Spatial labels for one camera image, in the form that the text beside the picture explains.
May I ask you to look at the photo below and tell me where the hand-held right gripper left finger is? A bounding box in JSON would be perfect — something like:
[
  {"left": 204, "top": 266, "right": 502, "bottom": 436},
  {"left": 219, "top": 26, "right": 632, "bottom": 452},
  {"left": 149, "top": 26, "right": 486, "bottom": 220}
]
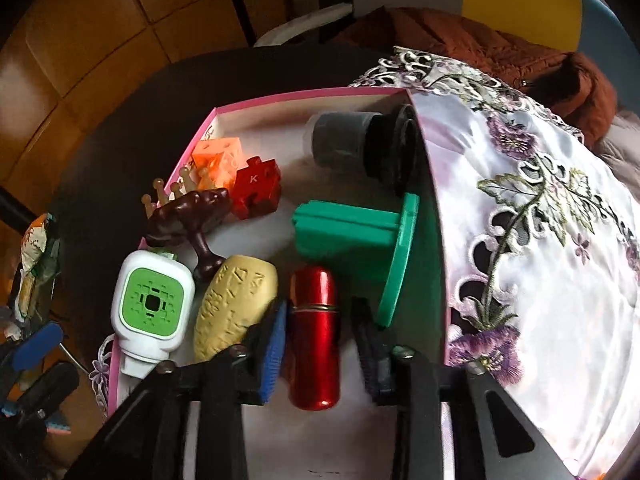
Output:
[{"left": 65, "top": 297, "right": 291, "bottom": 480}]

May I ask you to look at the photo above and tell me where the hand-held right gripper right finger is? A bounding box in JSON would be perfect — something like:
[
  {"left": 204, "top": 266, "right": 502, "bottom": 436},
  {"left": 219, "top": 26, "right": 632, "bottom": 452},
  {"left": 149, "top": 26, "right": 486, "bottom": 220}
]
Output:
[{"left": 350, "top": 297, "right": 576, "bottom": 480}]

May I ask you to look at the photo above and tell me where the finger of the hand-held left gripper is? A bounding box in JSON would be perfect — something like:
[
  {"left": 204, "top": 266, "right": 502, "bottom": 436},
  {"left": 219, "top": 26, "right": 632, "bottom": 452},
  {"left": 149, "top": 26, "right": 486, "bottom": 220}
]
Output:
[
  {"left": 0, "top": 322, "right": 65, "bottom": 376},
  {"left": 0, "top": 361, "right": 81, "bottom": 433}
]

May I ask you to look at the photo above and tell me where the red metal cylinder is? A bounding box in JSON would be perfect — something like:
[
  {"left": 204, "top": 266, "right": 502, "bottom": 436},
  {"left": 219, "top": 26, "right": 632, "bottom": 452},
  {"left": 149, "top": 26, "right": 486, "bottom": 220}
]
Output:
[{"left": 288, "top": 266, "right": 341, "bottom": 411}]

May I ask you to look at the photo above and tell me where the yellow carved oval object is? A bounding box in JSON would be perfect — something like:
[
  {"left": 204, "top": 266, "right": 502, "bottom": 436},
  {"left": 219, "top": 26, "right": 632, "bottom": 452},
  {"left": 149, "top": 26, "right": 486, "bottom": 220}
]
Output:
[{"left": 193, "top": 255, "right": 279, "bottom": 362}]

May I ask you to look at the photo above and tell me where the green white plug-in device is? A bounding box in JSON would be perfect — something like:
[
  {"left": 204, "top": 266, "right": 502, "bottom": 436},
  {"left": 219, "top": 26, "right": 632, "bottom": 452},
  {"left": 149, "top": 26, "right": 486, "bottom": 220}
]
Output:
[{"left": 111, "top": 249, "right": 196, "bottom": 380}]

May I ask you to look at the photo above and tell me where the green plastic spool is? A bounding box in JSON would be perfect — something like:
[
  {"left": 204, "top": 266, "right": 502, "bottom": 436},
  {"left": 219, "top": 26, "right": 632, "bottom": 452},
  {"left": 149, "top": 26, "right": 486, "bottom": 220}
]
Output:
[{"left": 292, "top": 192, "right": 421, "bottom": 330}]

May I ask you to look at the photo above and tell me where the brown wooden massage comb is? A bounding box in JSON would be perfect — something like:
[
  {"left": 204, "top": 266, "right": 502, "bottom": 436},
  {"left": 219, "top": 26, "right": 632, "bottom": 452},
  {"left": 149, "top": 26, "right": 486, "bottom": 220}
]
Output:
[{"left": 141, "top": 167, "right": 233, "bottom": 281}]

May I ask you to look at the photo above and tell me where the red puzzle piece block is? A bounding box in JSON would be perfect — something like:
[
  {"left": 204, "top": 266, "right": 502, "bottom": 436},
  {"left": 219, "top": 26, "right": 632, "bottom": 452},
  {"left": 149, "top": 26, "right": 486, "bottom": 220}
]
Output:
[{"left": 230, "top": 156, "right": 281, "bottom": 220}]

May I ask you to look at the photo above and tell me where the pink rimmed white box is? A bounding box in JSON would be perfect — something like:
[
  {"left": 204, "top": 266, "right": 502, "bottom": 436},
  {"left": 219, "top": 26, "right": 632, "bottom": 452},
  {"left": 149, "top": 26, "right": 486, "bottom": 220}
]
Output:
[{"left": 106, "top": 87, "right": 453, "bottom": 480}]

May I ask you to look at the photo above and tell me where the orange cube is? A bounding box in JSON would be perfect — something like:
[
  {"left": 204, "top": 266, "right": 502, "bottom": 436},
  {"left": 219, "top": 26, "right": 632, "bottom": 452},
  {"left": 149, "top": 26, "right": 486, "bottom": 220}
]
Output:
[{"left": 191, "top": 137, "right": 246, "bottom": 191}]

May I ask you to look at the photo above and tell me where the grey cylinder with black base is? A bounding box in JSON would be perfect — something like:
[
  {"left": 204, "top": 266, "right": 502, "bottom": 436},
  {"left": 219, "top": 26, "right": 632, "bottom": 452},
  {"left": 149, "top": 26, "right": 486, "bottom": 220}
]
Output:
[{"left": 303, "top": 104, "right": 426, "bottom": 196}]

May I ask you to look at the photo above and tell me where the yellow packet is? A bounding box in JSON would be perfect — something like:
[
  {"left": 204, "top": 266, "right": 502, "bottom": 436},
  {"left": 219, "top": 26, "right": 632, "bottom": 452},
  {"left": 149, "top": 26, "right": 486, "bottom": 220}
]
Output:
[{"left": 12, "top": 267, "right": 38, "bottom": 313}]

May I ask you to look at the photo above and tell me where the orange white snack bag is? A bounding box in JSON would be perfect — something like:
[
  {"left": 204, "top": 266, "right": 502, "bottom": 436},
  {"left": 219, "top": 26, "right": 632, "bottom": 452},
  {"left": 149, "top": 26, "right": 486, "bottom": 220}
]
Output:
[{"left": 17, "top": 212, "right": 61, "bottom": 281}]

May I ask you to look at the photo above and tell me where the white embroidered floral tablecloth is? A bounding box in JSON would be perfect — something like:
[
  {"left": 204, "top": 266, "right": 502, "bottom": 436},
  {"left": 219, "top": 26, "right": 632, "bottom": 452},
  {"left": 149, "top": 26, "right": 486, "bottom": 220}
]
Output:
[{"left": 89, "top": 46, "right": 640, "bottom": 480}]

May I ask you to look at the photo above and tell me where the wooden wardrobe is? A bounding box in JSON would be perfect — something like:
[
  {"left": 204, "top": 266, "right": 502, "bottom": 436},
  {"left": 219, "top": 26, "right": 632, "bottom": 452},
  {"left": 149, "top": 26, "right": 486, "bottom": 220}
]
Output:
[{"left": 0, "top": 0, "right": 361, "bottom": 211}]

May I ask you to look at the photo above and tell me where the pale pink duvet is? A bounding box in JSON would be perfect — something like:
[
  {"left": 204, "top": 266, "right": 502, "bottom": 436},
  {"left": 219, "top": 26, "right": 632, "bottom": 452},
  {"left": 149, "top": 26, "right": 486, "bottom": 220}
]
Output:
[{"left": 595, "top": 112, "right": 640, "bottom": 171}]

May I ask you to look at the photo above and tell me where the rust orange jacket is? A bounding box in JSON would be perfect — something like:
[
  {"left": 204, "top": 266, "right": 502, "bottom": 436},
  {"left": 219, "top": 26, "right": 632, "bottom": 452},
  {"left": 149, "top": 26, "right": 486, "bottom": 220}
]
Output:
[{"left": 332, "top": 7, "right": 619, "bottom": 148}]

